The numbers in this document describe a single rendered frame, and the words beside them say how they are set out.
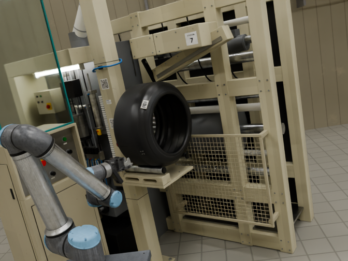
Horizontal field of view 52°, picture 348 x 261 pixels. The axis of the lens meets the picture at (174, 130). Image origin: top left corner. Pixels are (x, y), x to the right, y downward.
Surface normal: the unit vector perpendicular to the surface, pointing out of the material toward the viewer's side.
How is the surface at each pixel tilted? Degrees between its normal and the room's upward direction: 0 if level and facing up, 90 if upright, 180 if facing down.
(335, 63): 90
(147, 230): 90
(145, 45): 90
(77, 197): 90
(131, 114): 62
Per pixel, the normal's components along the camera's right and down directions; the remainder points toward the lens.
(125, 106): -0.56, -0.39
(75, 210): 0.80, -0.02
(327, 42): -0.09, 0.24
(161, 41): -0.57, 0.29
